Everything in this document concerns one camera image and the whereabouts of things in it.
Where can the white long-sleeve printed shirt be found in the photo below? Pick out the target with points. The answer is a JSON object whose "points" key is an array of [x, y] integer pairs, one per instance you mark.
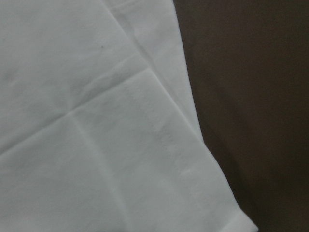
{"points": [[90, 141]]}

